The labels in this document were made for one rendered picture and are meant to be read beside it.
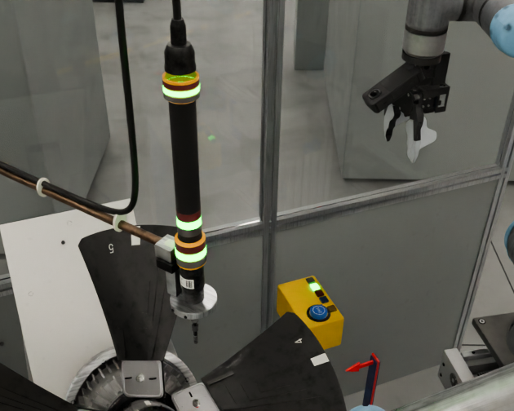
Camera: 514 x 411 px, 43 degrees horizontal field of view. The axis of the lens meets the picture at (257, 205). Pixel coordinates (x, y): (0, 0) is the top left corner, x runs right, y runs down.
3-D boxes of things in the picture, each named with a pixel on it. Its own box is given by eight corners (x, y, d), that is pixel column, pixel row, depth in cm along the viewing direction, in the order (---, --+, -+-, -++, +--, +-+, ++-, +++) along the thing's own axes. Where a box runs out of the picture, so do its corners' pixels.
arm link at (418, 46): (419, 38, 113) (395, 23, 119) (415, 64, 116) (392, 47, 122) (455, 33, 115) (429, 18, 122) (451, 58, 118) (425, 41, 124)
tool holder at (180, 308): (149, 302, 97) (144, 251, 92) (179, 276, 102) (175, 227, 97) (197, 327, 93) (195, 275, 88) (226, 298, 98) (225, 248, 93)
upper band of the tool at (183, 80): (156, 99, 77) (154, 77, 76) (179, 86, 80) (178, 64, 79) (184, 109, 76) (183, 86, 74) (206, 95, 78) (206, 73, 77)
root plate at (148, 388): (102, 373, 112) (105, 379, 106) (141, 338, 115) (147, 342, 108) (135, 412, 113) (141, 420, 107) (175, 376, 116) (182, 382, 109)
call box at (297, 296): (275, 315, 163) (276, 283, 157) (312, 305, 166) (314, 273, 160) (303, 360, 151) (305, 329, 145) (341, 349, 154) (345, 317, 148)
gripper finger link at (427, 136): (441, 160, 126) (439, 112, 124) (415, 165, 125) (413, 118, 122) (432, 158, 129) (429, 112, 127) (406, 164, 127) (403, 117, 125)
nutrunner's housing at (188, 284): (176, 317, 98) (152, 19, 72) (192, 302, 101) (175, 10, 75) (197, 328, 97) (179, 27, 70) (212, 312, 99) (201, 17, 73)
